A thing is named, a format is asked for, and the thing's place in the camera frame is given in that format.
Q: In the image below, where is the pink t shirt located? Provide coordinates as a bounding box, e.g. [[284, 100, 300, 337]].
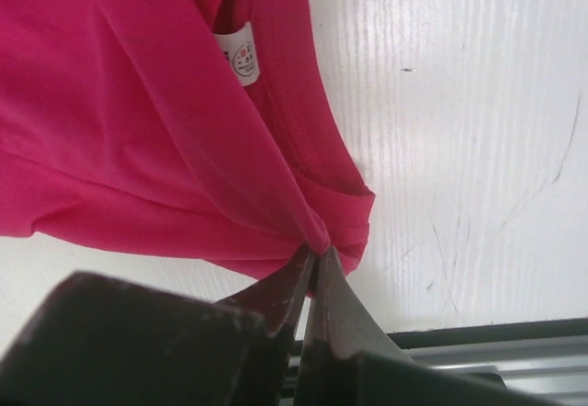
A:
[[1, 0, 374, 278]]

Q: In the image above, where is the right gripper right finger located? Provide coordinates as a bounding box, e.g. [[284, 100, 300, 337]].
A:
[[293, 248, 410, 405]]

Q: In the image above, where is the aluminium frame rail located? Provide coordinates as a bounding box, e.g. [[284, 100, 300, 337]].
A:
[[279, 316, 588, 406]]

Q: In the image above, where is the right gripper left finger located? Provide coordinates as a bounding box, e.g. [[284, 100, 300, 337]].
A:
[[217, 247, 315, 405]]

